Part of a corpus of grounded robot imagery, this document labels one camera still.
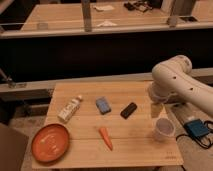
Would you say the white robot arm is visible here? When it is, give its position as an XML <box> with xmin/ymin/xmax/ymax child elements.
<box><xmin>148</xmin><ymin>55</ymin><xmax>213</xmax><ymax>118</ymax></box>

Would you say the orange ceramic bowl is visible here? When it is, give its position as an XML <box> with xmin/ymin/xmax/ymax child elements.
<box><xmin>31</xmin><ymin>124</ymin><xmax>70</xmax><ymax>163</ymax></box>

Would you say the white paper cup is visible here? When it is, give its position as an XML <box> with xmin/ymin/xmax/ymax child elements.
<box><xmin>153</xmin><ymin>118</ymin><xmax>175</xmax><ymax>142</ymax></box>

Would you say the black rectangular block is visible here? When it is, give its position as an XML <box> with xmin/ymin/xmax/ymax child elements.
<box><xmin>120</xmin><ymin>102</ymin><xmax>137</xmax><ymax>119</ymax></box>

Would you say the blue electronic box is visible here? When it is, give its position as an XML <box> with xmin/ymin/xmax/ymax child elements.
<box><xmin>184</xmin><ymin>119</ymin><xmax>210</xmax><ymax>139</ymax></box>

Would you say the wooden board table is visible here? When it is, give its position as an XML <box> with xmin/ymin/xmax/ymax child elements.
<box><xmin>32</xmin><ymin>81</ymin><xmax>183</xmax><ymax>169</ymax></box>

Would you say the blue sponge block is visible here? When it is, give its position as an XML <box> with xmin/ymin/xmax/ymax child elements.
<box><xmin>96</xmin><ymin>97</ymin><xmax>111</xmax><ymax>114</ymax></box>

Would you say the orange carrot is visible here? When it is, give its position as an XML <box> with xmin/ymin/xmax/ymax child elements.
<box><xmin>99</xmin><ymin>127</ymin><xmax>113</xmax><ymax>150</ymax></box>

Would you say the folded white paper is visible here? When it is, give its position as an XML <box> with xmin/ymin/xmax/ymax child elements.
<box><xmin>97</xmin><ymin>20</ymin><xmax>117</xmax><ymax>27</ymax></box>

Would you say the black tool pile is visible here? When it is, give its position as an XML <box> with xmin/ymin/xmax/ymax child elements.
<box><xmin>123</xmin><ymin>0</ymin><xmax>152</xmax><ymax>13</ymax></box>

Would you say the white paper sheet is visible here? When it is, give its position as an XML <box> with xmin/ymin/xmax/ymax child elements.
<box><xmin>93</xmin><ymin>5</ymin><xmax>114</xmax><ymax>11</ymax></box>

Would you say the grey metal post right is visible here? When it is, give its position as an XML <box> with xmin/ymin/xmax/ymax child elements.
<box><xmin>167</xmin><ymin>0</ymin><xmax>197</xmax><ymax>27</ymax></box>

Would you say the grey metal post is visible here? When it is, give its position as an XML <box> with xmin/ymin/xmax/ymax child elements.
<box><xmin>167</xmin><ymin>0</ymin><xmax>197</xmax><ymax>27</ymax></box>
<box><xmin>81</xmin><ymin>0</ymin><xmax>92</xmax><ymax>32</ymax></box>

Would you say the metal clamp bracket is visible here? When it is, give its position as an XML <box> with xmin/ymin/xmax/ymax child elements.
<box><xmin>0</xmin><ymin>68</ymin><xmax>27</xmax><ymax>88</ymax></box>

